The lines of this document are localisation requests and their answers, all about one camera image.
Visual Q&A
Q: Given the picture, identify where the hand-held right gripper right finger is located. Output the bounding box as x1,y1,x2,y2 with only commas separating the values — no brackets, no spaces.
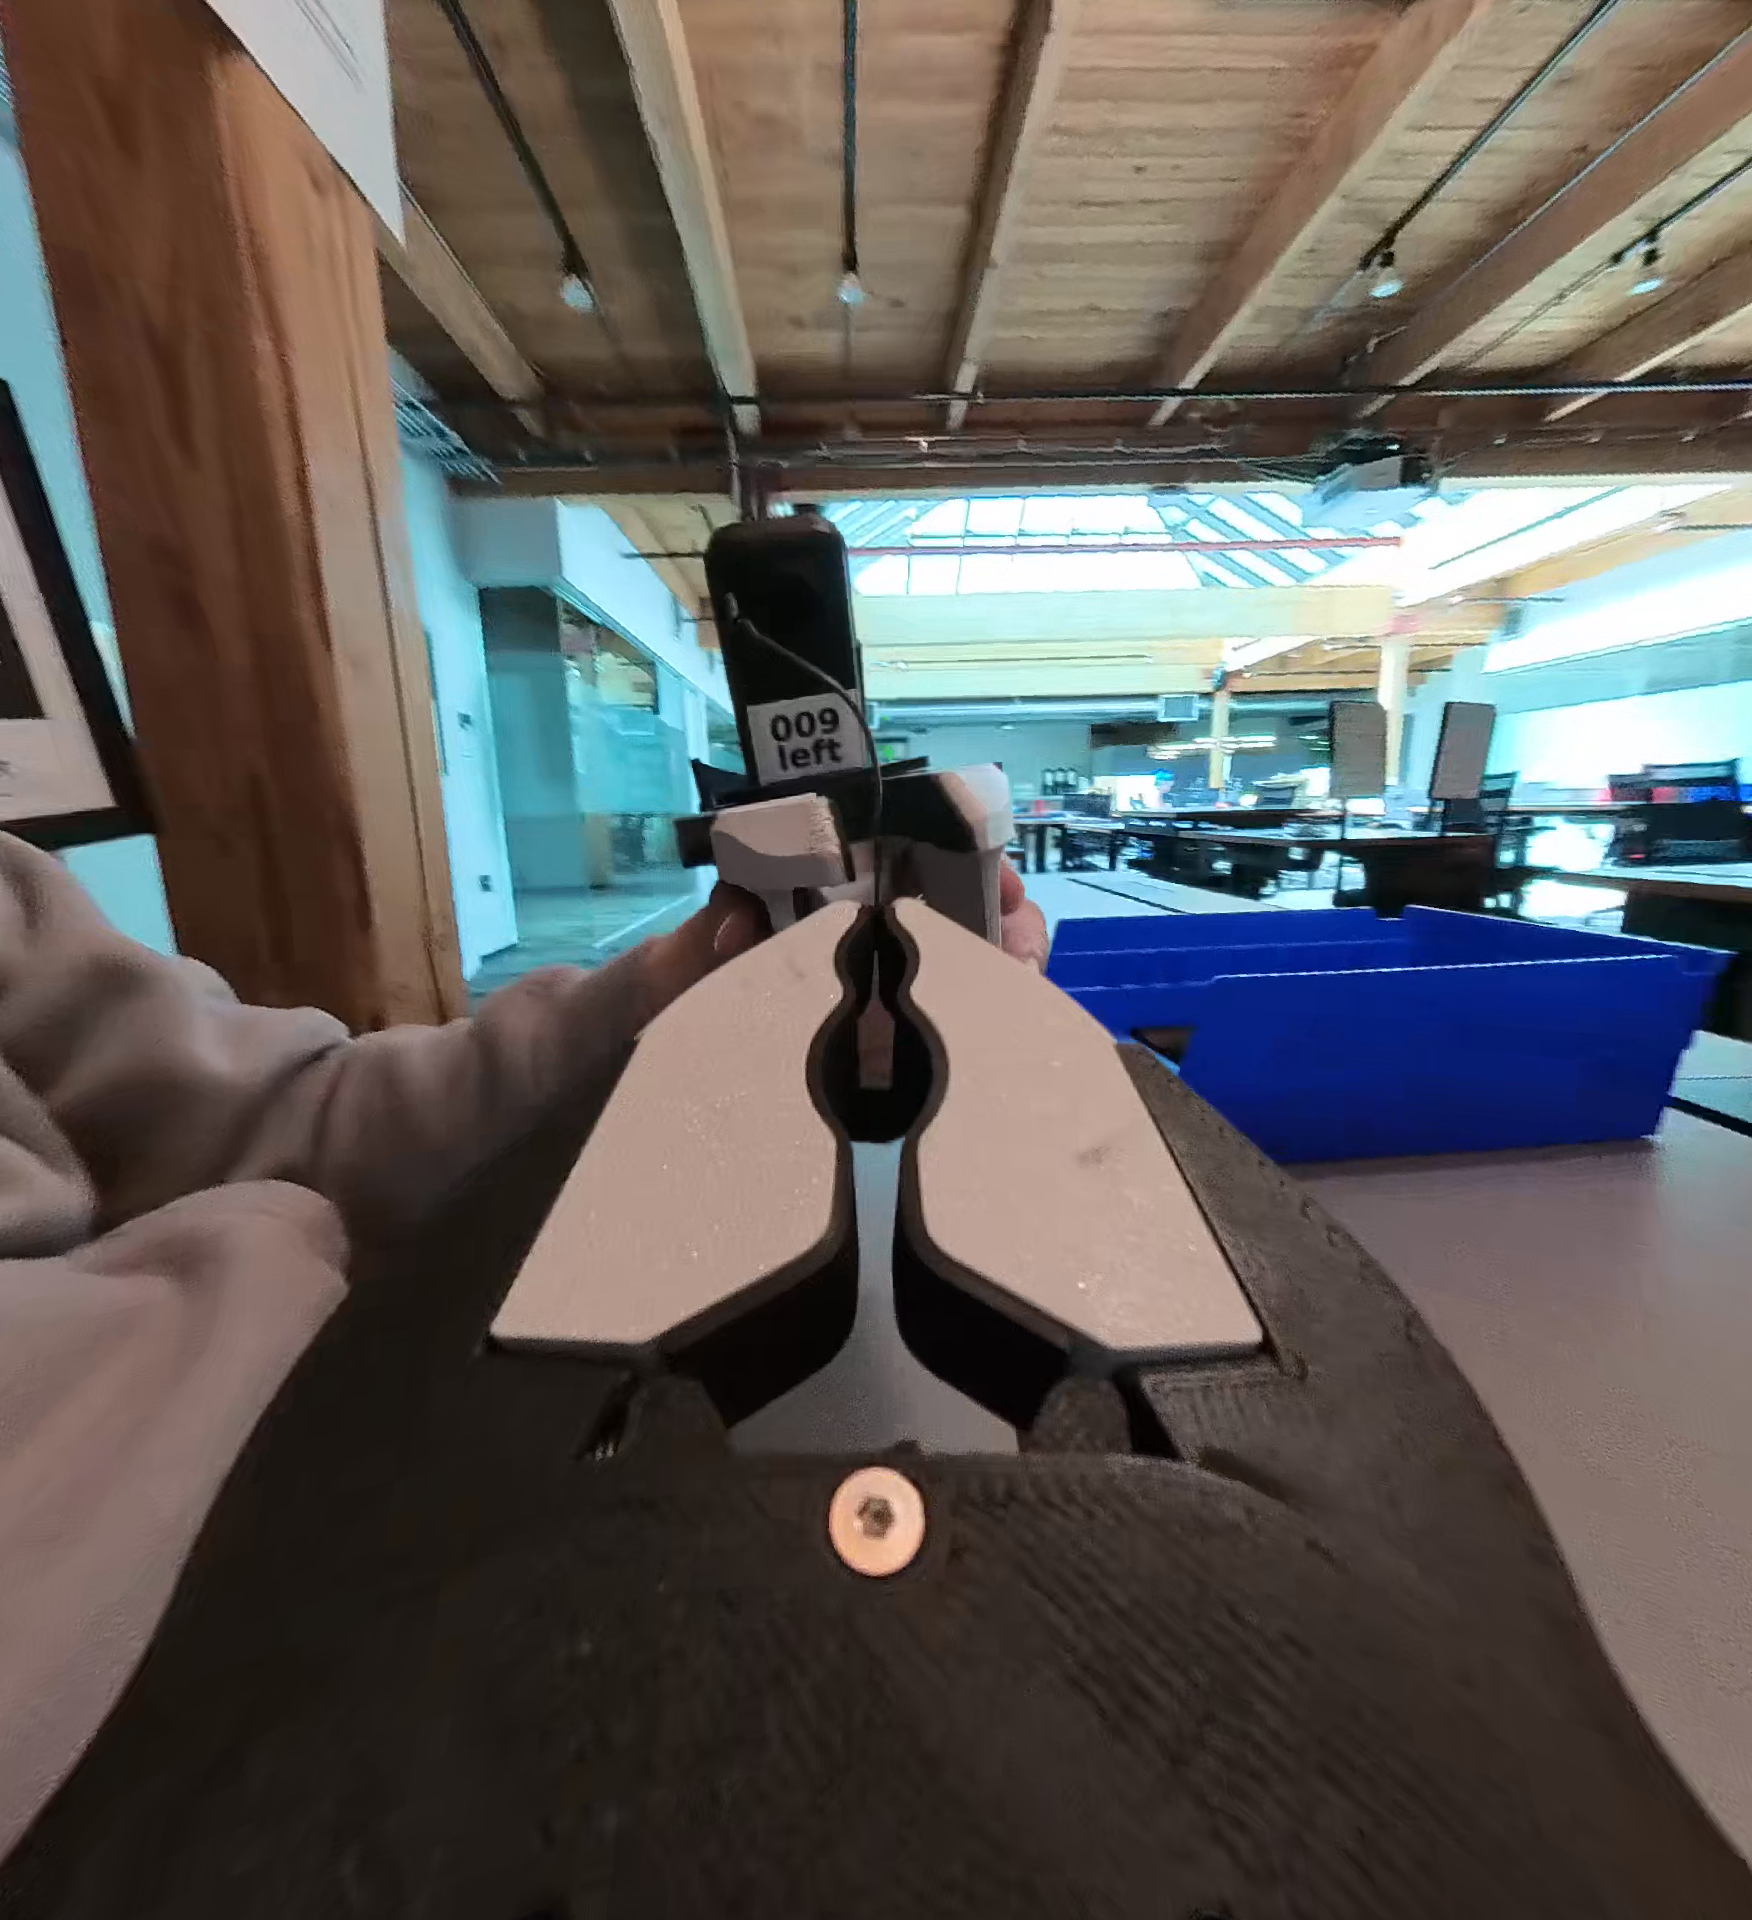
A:
891,896,1268,1430

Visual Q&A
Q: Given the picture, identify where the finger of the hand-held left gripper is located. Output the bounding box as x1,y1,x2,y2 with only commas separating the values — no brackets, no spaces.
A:
918,761,1011,946
709,790,860,936

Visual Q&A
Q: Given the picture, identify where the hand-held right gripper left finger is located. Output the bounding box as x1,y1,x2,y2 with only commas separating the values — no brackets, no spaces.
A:
486,896,883,1430

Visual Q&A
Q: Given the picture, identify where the person's left forearm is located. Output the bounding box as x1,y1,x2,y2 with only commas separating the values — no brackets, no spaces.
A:
0,815,715,1276

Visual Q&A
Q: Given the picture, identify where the white desk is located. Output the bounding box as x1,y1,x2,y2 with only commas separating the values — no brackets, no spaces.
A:
726,869,1752,1920

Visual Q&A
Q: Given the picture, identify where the person's left hand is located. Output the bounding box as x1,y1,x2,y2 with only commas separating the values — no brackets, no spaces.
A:
654,861,1052,994

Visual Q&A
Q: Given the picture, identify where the glass office partition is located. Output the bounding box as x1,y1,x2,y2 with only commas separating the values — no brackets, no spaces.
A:
483,583,728,945

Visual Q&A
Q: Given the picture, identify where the row of office desks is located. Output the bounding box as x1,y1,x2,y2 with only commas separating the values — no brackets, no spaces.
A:
1019,764,1752,1051

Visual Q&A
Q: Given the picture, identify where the blue plastic bin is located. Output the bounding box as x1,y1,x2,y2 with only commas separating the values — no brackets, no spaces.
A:
1045,905,1736,1169

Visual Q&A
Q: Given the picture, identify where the grey standing panel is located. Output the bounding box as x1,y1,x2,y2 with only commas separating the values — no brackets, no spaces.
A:
1332,697,1390,809
1429,700,1500,809

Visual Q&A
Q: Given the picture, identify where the ceiling projector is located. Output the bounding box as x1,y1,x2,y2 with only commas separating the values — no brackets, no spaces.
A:
1302,435,1436,522

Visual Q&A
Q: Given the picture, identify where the wooden pillar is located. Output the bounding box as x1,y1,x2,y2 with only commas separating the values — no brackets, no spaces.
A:
0,0,473,1037

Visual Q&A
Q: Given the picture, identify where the white paper notice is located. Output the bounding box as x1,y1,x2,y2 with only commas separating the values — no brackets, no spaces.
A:
206,0,408,239

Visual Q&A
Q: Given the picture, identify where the person's torso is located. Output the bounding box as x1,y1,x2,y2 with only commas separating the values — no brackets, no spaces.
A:
0,1185,354,1920

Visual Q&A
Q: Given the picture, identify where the metal cable tray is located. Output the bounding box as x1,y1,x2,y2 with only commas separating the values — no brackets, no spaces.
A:
391,357,502,487

